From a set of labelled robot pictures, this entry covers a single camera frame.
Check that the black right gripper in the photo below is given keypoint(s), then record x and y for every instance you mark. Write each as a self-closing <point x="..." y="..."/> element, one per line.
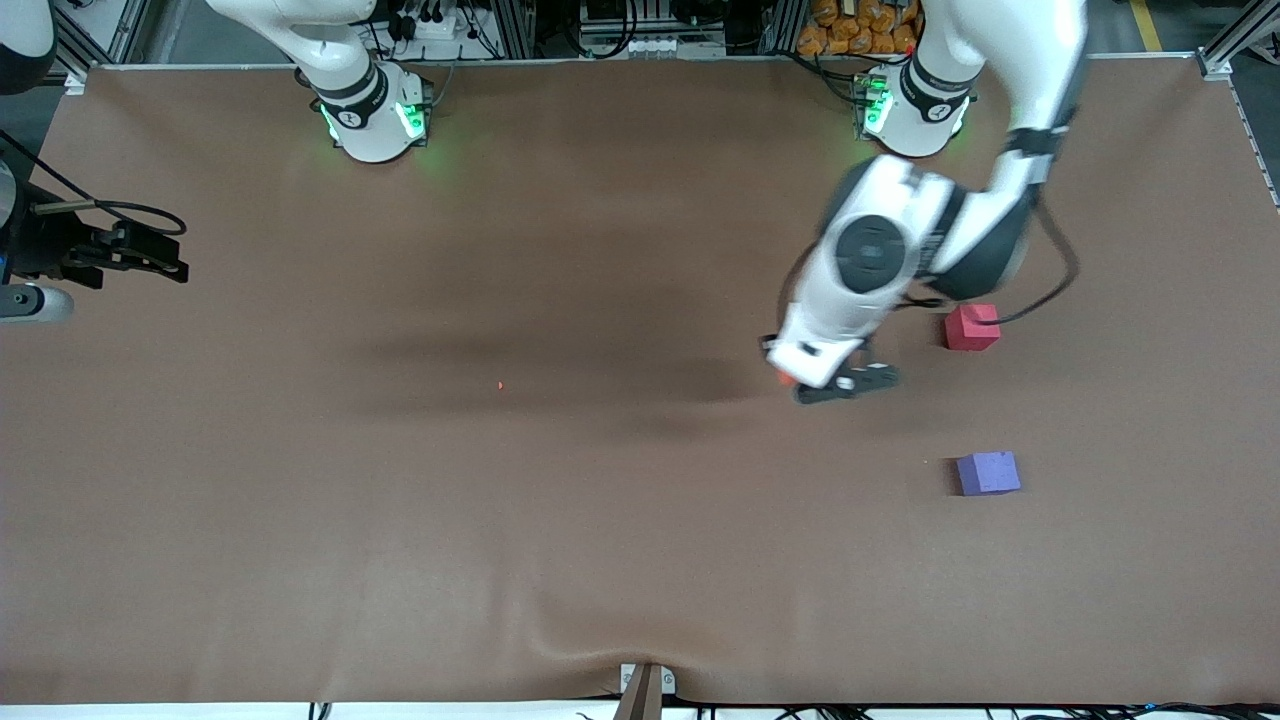
<point x="47" y="247"/>

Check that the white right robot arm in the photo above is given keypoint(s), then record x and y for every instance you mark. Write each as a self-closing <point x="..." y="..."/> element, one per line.
<point x="350" y="60"/>

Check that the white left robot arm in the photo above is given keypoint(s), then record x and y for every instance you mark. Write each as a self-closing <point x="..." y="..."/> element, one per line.
<point x="870" y="255"/>

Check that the red foam block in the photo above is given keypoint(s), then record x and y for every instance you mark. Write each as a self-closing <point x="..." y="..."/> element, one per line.
<point x="972" y="330"/>

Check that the purple foam block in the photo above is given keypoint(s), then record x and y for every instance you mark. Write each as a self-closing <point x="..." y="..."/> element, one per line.
<point x="988" y="473"/>

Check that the brown table cover sheet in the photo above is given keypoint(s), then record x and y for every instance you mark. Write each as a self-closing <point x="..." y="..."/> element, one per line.
<point x="300" y="500"/>

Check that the pile of orange bags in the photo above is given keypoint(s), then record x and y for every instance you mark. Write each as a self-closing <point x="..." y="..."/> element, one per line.
<point x="860" y="30"/>

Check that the white power strip with plugs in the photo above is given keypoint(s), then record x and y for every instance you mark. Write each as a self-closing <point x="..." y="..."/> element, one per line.
<point x="430" y="25"/>

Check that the brown wedge bar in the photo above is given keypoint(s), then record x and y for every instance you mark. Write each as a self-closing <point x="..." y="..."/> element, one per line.
<point x="642" y="700"/>

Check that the aluminium frame profile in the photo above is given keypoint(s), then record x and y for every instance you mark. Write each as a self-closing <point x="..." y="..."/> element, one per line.
<point x="75" y="50"/>
<point x="1235" y="40"/>

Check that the metal clamp bracket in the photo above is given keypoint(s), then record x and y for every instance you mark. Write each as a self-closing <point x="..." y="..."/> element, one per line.
<point x="668" y="682"/>

